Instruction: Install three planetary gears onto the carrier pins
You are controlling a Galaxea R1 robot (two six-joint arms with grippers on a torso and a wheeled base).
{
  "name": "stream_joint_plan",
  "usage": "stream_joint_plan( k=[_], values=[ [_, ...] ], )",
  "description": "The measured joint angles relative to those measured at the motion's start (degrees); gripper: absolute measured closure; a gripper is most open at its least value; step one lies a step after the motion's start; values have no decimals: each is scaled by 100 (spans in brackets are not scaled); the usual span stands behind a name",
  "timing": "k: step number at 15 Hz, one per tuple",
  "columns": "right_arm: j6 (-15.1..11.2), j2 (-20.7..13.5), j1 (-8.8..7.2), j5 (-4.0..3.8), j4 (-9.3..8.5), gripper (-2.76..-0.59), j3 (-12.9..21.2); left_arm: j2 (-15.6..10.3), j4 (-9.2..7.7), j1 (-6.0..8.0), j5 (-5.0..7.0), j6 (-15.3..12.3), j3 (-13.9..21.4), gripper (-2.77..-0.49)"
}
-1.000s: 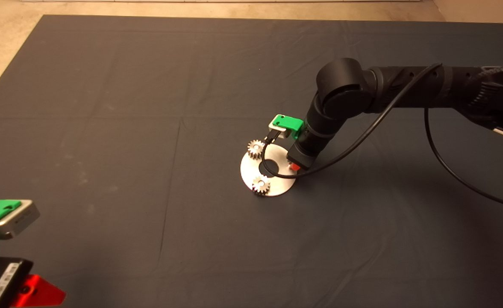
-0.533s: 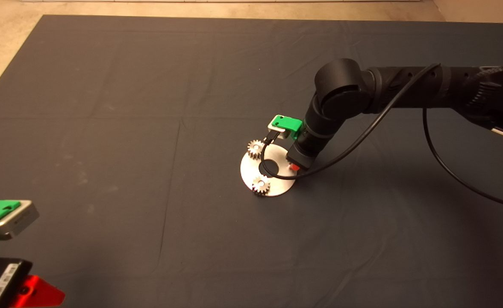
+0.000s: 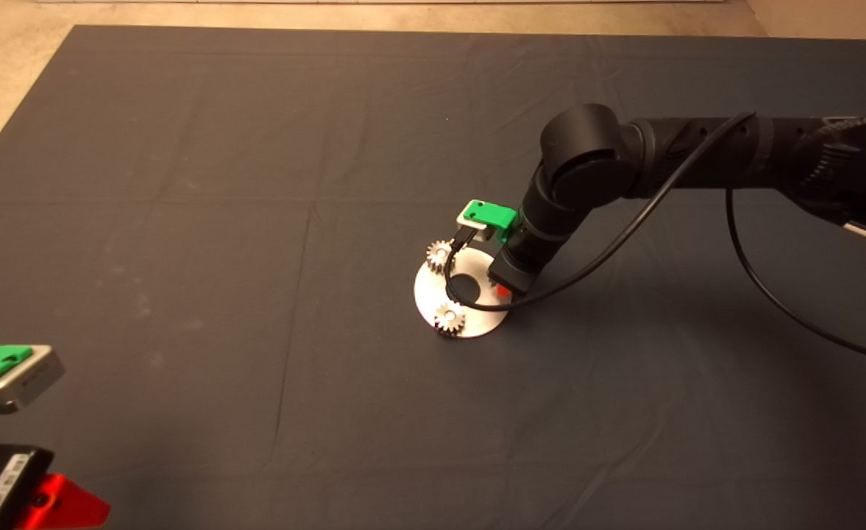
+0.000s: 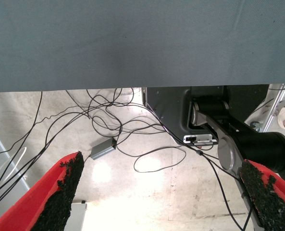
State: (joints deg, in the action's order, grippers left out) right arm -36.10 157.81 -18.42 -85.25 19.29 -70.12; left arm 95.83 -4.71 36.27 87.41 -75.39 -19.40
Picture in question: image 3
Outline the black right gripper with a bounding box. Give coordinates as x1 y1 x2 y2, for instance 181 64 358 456
487 230 553 298

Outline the thin black camera cable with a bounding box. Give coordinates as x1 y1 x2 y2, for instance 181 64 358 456
443 111 866 367

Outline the round metal carrier plate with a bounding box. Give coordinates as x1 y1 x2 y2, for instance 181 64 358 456
413 246 511 339

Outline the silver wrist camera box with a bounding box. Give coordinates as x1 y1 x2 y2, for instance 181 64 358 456
454 213 494 244
0 345 66 414

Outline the shiny steel spur gear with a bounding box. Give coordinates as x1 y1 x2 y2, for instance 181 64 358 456
425 240 457 275
434 303 467 338

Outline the dark grey table cloth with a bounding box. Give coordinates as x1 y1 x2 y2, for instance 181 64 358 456
0 25 866 530

